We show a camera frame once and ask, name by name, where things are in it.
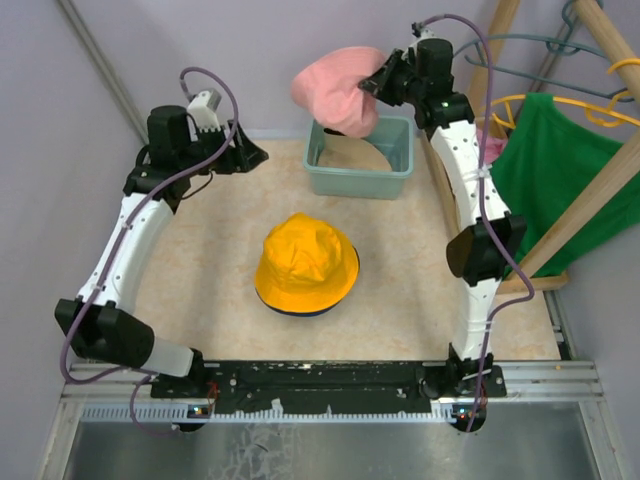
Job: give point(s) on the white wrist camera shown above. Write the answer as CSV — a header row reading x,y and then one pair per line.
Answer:
x,y
421,32
203,109

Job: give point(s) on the white toothed cable strip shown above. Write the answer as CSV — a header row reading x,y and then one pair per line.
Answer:
x,y
186,413

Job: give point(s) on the yellow bucket hat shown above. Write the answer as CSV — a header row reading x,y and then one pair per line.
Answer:
x,y
303,245

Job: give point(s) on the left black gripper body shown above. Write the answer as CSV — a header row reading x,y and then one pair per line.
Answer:
x,y
208,142

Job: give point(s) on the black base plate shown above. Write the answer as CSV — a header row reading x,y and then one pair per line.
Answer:
x,y
317,387

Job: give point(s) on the pink cloth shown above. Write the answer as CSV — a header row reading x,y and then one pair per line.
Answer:
x,y
329,90

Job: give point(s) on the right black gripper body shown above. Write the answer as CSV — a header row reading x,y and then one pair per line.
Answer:
x,y
412,88

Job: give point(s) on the grey-blue clothes hanger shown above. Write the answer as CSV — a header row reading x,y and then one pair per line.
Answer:
x,y
538,45

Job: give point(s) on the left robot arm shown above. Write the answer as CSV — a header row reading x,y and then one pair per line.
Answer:
x,y
98,323

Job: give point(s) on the teal plastic bin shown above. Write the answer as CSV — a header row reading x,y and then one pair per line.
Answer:
x,y
392,135

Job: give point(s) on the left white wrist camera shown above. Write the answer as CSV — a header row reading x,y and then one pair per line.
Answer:
x,y
203,109

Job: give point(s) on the blue bucket hat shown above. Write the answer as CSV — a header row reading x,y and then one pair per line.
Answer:
x,y
303,297

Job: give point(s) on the pink garment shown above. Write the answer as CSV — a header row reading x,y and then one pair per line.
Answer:
x,y
494,147

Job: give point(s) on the green tank top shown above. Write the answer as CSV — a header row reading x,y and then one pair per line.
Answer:
x,y
548,161

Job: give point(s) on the beige bucket hat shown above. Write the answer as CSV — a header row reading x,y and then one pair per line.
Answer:
x,y
345,152

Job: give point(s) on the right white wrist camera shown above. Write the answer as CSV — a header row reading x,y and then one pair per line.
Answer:
x,y
421,32

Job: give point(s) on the wooden clothes rack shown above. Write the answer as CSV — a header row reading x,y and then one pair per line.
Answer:
x,y
617,173

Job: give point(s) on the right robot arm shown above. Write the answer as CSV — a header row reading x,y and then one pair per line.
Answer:
x,y
487,231

